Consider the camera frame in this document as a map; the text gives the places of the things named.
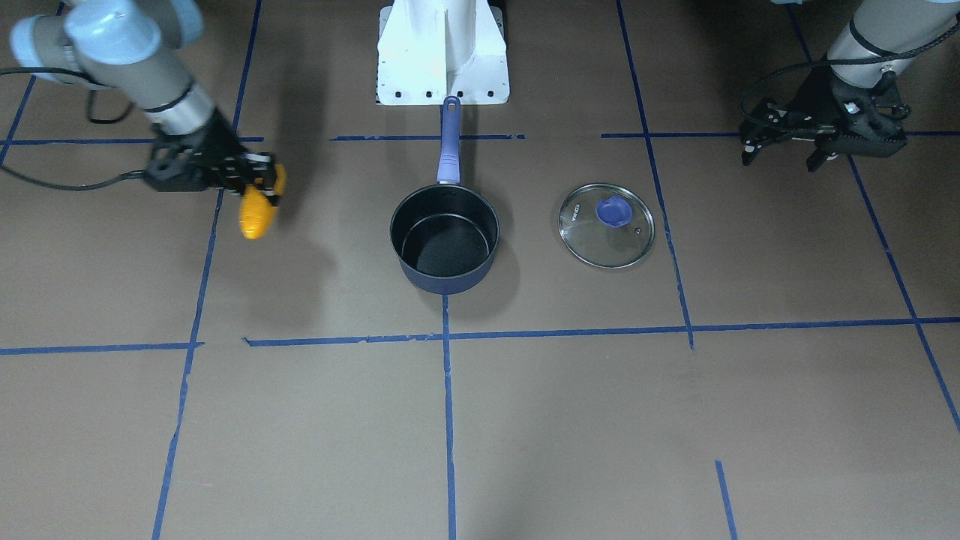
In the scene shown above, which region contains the dark blue saucepan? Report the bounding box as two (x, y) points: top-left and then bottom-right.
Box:
(388, 95), (500, 296)

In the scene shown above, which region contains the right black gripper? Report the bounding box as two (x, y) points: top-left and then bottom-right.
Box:
(144, 109), (281, 206)

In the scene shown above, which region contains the glass lid blue knob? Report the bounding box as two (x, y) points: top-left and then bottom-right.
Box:
(558, 182), (657, 269)

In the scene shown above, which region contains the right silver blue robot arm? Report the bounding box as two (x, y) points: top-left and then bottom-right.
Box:
(10, 1), (285, 208)

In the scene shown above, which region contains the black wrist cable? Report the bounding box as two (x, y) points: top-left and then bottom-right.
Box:
(738, 22), (960, 121)
(0, 66), (151, 193)

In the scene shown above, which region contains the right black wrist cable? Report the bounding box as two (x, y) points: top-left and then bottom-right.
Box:
(0, 66), (151, 193)

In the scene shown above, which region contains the white pedestal column base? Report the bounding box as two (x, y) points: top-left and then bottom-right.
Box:
(375, 1), (511, 107)

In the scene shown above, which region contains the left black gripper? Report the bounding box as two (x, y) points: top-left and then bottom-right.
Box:
(792, 69), (908, 173)

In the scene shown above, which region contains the yellow corn cob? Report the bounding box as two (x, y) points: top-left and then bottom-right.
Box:
(238, 164), (287, 240)

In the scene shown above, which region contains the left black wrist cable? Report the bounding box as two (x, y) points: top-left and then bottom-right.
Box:
(738, 22), (960, 121)

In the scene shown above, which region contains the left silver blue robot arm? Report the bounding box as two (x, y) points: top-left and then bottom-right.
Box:
(789, 1), (958, 172)

